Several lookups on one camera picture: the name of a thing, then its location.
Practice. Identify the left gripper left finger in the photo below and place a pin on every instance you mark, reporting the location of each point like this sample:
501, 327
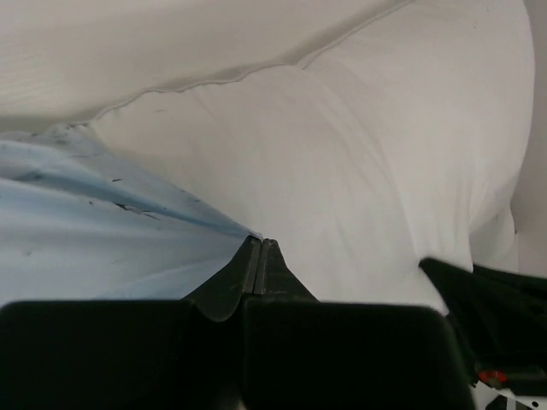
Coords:
217, 299

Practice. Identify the white pillow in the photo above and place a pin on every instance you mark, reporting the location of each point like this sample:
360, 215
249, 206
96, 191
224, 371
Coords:
363, 136

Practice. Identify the light blue pillowcase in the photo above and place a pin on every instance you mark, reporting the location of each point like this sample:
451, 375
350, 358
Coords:
79, 223

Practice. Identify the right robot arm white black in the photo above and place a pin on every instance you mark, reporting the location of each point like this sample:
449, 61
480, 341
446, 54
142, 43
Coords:
513, 395

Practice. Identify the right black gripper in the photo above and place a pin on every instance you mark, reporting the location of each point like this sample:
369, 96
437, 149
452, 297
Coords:
499, 319

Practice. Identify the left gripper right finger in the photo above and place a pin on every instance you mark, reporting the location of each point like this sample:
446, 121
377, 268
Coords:
275, 280

